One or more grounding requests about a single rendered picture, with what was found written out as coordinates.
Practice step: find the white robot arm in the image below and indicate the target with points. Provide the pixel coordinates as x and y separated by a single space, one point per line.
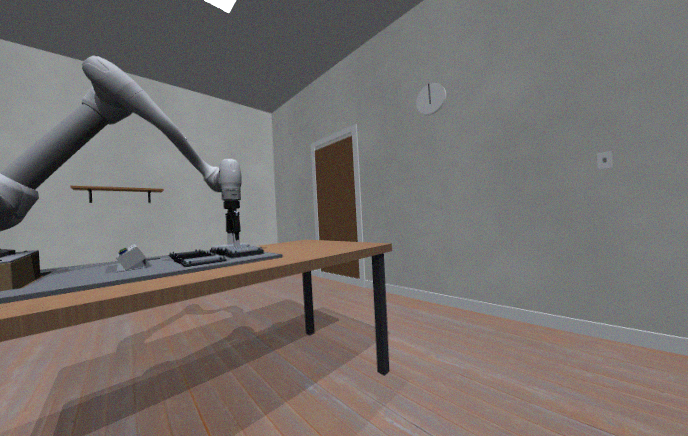
100 106

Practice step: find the grey button panel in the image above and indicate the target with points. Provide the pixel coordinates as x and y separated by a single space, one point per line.
129 257

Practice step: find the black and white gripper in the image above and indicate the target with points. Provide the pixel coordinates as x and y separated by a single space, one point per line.
231 232

